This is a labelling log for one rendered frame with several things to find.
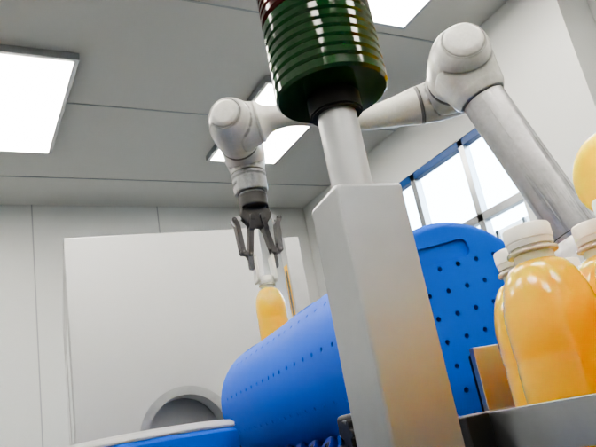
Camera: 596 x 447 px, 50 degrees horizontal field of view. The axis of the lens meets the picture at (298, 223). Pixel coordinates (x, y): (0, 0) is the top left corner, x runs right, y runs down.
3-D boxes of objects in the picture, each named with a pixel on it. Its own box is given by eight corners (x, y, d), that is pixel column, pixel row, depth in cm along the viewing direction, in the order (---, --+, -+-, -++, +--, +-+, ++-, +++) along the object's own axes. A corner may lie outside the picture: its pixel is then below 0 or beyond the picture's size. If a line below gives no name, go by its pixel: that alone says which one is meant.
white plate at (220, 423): (161, 437, 123) (162, 443, 122) (22, 457, 101) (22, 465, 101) (268, 413, 107) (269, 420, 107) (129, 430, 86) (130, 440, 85)
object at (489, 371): (556, 443, 78) (527, 341, 82) (570, 443, 76) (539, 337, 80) (489, 458, 75) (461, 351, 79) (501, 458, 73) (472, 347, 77)
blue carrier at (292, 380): (344, 437, 164) (308, 330, 171) (595, 394, 87) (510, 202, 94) (240, 478, 152) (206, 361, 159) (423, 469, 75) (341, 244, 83)
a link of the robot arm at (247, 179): (227, 182, 171) (231, 203, 169) (235, 167, 163) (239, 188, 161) (260, 181, 174) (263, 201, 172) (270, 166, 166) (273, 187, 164)
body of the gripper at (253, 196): (262, 199, 172) (269, 231, 169) (232, 200, 169) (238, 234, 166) (271, 188, 165) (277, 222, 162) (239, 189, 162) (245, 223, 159)
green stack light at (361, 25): (360, 124, 40) (345, 57, 42) (409, 66, 34) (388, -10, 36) (262, 124, 38) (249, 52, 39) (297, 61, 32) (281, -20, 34)
